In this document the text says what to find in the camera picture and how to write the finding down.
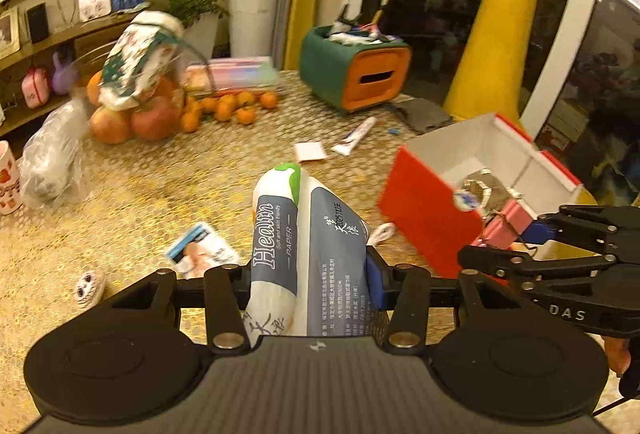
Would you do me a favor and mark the pink binder clip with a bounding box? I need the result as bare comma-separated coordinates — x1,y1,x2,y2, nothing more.
473,200,535,250

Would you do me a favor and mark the chicken breast snack packet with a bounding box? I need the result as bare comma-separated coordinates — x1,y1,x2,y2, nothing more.
165,222,241,279

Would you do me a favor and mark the silver foil snack packet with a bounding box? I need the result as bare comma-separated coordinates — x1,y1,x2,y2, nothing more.
454,168,522,215

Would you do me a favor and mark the white tissue paper pack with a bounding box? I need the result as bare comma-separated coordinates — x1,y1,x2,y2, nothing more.
243,162,395,345

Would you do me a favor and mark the white square pad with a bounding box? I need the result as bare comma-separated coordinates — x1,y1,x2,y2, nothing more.
294,142,328,163

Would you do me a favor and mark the red white cardboard box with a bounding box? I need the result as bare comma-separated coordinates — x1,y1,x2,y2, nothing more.
378,113,594,278

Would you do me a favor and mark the small white round toy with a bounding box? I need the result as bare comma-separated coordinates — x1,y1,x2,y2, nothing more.
74,269,106,311

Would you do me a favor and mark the white toothpaste tube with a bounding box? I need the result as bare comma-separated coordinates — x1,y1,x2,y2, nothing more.
331,117,378,157

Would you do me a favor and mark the dark grey cloth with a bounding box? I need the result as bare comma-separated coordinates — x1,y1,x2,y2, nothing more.
390,98,452,134

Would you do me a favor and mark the tangerine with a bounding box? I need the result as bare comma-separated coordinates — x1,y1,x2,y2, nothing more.
180,111,201,133
235,105,257,125
214,101,235,122
198,98,218,115
235,91,256,108
259,91,279,110

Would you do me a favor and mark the red apple right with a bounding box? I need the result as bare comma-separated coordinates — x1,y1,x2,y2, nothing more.
131,96,180,142

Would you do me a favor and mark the red apple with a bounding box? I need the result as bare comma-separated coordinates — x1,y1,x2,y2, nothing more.
89,106,132,145
131,96,180,142

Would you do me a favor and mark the red apple left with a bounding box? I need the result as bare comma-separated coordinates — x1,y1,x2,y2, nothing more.
89,106,132,145

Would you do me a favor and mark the clear crumpled plastic bag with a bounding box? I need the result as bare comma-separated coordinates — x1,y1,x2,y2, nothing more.
20,98,89,211

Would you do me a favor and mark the colourful stationery box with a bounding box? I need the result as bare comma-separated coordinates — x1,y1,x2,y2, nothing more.
180,56,280,95

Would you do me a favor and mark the clear glass fruit bowl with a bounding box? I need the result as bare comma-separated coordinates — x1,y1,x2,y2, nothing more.
70,36,207,115

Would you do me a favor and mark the green orange tissue box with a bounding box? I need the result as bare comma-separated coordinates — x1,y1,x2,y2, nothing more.
299,26,411,113

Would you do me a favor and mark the pink floral mug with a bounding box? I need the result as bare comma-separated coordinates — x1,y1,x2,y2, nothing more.
0,141,22,215

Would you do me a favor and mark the floral green gift bag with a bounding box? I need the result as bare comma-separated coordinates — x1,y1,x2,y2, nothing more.
99,10,208,111

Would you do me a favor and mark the wooden tv cabinet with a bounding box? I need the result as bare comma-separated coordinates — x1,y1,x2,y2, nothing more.
1,11,138,136

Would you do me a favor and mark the white usb cable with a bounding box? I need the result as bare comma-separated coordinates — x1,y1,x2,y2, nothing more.
366,222,398,248

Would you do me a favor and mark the wooden photo frame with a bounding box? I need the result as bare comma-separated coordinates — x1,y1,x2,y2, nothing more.
0,8,21,60

